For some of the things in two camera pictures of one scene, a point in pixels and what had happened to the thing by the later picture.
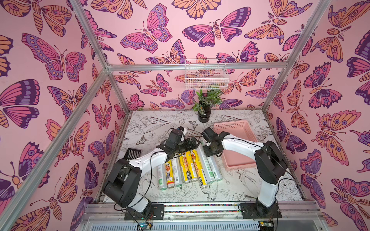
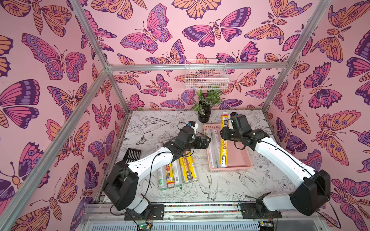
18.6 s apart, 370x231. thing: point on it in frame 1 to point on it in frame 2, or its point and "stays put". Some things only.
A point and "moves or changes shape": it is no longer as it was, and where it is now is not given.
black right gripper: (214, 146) to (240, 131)
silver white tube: (177, 172) stays put
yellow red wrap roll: (170, 177) stays put
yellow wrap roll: (186, 168) stays put
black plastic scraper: (132, 154) stays put
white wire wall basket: (206, 74) stays put
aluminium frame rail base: (106, 216) stays put
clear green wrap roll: (205, 164) moves or changes shape
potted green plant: (203, 106) stays put
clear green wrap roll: (162, 177) stays put
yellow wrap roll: (201, 174) to (223, 152)
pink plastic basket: (232, 160) moves or changes shape
